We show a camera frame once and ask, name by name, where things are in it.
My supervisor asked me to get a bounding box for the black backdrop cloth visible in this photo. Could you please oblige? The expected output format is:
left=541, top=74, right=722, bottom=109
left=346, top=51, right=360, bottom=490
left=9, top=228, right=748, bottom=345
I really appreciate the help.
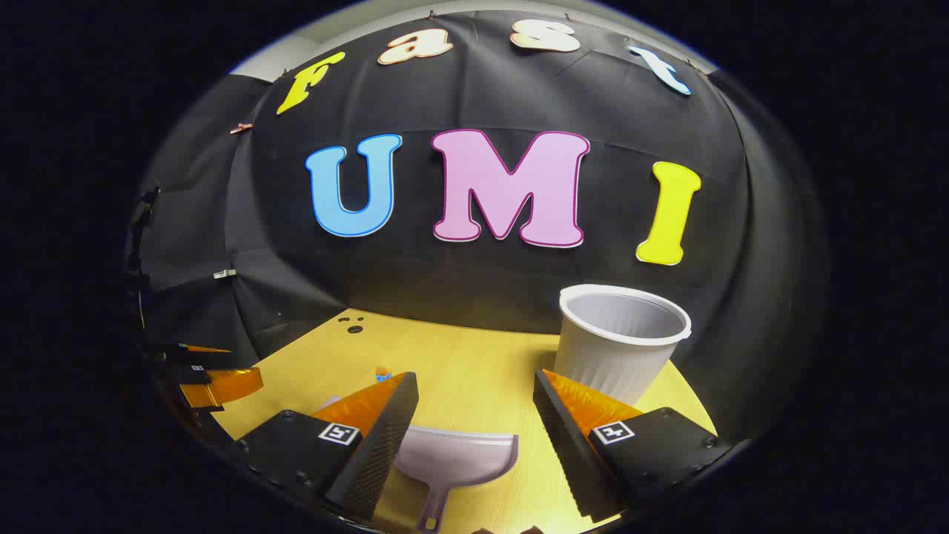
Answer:
left=126, top=9, right=827, bottom=446

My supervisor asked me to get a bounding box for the white ribbed garbage bin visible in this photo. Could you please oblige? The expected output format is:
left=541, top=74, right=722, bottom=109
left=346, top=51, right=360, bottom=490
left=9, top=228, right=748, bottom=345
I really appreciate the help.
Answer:
left=552, top=284, right=692, bottom=407

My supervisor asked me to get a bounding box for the lilac plastic dustpan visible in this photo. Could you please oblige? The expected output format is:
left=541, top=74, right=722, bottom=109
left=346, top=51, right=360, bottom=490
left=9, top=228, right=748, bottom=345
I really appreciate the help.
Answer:
left=393, top=426, right=520, bottom=533

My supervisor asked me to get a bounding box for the wooden desktop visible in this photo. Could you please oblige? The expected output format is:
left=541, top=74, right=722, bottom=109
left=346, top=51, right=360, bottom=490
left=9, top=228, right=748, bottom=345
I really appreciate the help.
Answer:
left=211, top=308, right=718, bottom=534

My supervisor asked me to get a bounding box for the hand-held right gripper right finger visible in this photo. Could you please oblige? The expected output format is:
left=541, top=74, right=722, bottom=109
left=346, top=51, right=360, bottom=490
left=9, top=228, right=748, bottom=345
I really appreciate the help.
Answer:
left=532, top=369, right=735, bottom=524

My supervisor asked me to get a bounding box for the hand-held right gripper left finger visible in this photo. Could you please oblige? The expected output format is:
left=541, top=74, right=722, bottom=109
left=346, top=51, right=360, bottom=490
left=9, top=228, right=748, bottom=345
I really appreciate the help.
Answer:
left=234, top=371, right=420, bottom=524

